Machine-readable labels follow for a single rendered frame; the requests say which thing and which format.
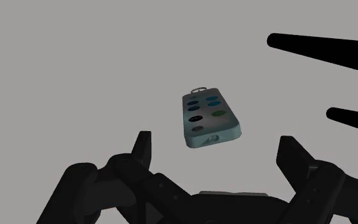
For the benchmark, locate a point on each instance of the grey remote control, coloured buttons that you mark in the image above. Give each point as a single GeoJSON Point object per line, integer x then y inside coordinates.
{"type": "Point", "coordinates": [208, 124]}

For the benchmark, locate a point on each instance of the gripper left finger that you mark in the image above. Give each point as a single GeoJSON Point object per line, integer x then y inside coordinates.
{"type": "Point", "coordinates": [126, 186]}

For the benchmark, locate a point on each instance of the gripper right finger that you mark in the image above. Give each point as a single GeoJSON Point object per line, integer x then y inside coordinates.
{"type": "Point", "coordinates": [318, 189]}

